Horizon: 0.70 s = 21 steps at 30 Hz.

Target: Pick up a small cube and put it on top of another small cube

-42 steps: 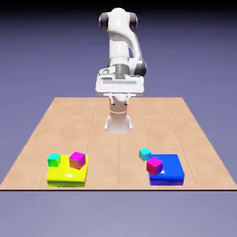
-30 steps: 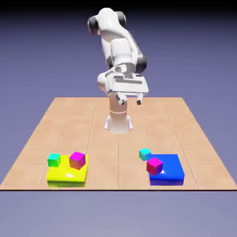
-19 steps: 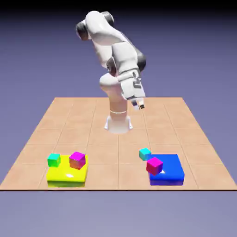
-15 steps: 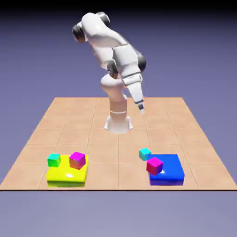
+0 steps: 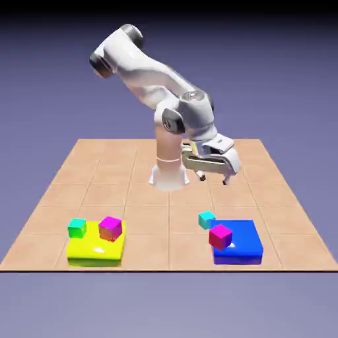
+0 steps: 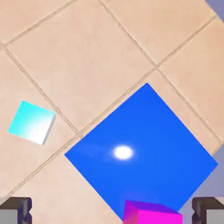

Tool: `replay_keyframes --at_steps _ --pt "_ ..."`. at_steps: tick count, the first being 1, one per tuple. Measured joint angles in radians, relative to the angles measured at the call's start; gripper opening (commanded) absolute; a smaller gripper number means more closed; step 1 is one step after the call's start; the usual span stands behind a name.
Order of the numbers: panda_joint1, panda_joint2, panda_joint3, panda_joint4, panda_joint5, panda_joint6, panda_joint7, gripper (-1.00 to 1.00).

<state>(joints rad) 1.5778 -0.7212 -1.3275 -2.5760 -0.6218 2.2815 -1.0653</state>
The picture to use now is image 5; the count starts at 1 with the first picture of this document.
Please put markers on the large yellow box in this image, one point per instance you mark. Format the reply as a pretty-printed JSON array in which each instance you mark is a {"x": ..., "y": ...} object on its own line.
[{"x": 95, "y": 250}]

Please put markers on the large blue box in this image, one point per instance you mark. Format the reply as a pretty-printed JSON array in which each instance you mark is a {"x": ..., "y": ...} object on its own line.
[{"x": 244, "y": 243}]

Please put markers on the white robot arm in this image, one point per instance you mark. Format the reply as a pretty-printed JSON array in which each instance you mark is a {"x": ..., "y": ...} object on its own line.
[{"x": 148, "y": 76}]

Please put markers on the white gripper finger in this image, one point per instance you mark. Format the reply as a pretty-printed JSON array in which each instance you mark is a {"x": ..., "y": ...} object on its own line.
[
  {"x": 226, "y": 180},
  {"x": 201, "y": 176}
]

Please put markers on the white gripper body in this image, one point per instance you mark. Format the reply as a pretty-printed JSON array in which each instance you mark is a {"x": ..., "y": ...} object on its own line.
[{"x": 230, "y": 164}]

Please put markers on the small cyan cube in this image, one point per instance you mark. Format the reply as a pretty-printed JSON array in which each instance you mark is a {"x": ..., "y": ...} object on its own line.
[{"x": 205, "y": 218}]

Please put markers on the small crimson cube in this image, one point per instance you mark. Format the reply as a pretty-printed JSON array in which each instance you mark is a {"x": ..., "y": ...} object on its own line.
[{"x": 220, "y": 237}]

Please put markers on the small green cube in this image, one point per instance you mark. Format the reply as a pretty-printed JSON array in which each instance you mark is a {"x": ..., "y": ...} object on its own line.
[{"x": 77, "y": 229}]

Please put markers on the small magenta cube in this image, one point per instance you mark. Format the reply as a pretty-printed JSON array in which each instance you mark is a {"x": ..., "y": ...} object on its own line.
[{"x": 110, "y": 228}]

